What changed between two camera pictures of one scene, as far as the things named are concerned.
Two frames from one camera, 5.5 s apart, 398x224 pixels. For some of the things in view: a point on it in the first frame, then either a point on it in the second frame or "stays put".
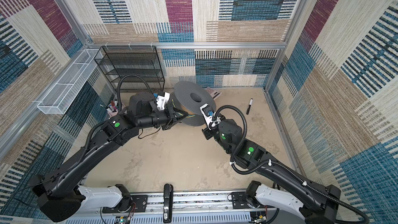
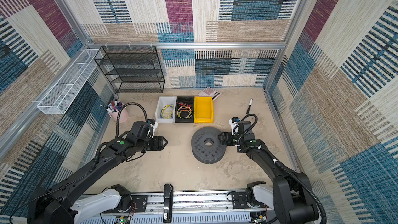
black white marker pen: x=250 y=106 stays put
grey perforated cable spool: x=189 y=96 → x=203 y=153
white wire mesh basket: x=58 y=100 stays put
